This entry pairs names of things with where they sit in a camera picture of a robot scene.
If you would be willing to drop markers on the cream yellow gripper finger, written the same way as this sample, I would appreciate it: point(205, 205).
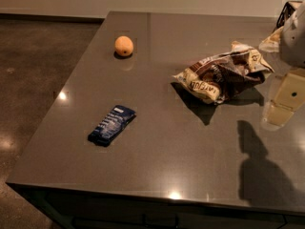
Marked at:
point(287, 96)

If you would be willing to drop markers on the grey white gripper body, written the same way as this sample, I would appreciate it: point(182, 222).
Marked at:
point(294, 38)

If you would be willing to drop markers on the blue rxbar blueberry wrapper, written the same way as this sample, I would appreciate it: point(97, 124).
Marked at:
point(115, 121)

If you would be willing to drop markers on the cream crumpled wrapper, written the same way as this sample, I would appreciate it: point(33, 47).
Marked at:
point(272, 42)

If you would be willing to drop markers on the brown and cream chip bag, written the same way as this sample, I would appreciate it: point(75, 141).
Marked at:
point(221, 77)

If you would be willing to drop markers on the orange fruit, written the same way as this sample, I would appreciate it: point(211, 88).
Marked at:
point(123, 46)

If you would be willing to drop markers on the black wire basket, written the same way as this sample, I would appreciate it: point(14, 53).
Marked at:
point(289, 8)

